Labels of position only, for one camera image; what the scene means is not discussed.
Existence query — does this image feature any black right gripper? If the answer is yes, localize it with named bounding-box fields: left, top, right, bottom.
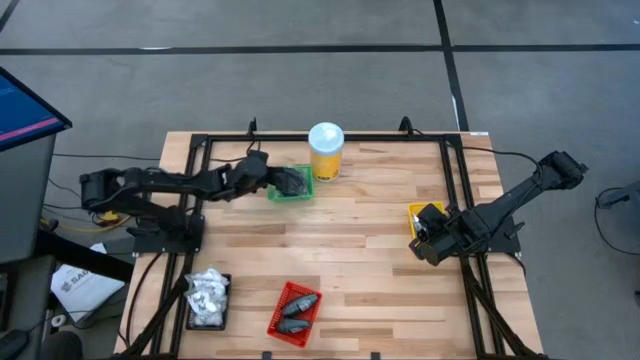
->
left=408, top=202, right=477, bottom=266

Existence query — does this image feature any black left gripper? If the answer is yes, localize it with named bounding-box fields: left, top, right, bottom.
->
left=225, top=149, right=304, bottom=199

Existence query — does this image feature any dark grey deodorant bottle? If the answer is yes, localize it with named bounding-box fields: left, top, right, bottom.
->
left=275, top=317, right=313, bottom=335
left=280, top=293, right=320, bottom=318

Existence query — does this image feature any green plastic slotted basket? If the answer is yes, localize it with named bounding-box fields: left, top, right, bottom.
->
left=266, top=164, right=316, bottom=203

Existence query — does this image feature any yellow plastic slotted basket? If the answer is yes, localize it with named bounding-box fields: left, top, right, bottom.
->
left=406, top=200, right=448, bottom=240

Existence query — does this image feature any yellow wipes canister white lid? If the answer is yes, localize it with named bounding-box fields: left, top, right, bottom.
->
left=307, top=121, right=346, bottom=183

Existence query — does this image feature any red plastic slotted basket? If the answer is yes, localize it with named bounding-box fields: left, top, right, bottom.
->
left=266, top=280, right=324, bottom=349

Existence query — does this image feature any black plastic slotted basket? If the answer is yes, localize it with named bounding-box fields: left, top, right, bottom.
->
left=185, top=272, right=233, bottom=332

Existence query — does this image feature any black desk bar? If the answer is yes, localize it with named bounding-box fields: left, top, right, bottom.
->
left=32, top=228, right=135, bottom=284

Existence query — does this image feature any white printed manual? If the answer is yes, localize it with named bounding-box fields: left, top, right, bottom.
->
left=49, top=242, right=126, bottom=324

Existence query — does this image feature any blue screen monitor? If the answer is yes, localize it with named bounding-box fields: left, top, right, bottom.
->
left=0, top=66, right=73, bottom=152

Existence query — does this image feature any dark grey chair seat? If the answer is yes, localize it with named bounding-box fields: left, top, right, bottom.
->
left=0, top=254, right=56, bottom=334

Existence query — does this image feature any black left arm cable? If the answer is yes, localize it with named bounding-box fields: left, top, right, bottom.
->
left=208, top=137, right=259, bottom=164

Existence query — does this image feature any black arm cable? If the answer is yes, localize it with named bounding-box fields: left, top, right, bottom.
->
left=208, top=137, right=259, bottom=164
left=407, top=127, right=546, bottom=169

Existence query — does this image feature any black aluminium table frame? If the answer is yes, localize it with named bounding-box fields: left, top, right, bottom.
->
left=119, top=115, right=549, bottom=360

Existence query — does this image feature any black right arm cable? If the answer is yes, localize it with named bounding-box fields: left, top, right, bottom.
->
left=407, top=127, right=546, bottom=169

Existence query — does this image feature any black floor cable loop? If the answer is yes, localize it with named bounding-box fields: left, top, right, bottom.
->
left=593, top=186, right=640, bottom=257

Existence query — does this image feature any yellow cable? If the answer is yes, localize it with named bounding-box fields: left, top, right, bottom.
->
left=39, top=206, right=132, bottom=235

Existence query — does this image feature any thin black floor cable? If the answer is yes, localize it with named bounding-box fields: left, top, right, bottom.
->
left=52, top=152, right=161, bottom=163

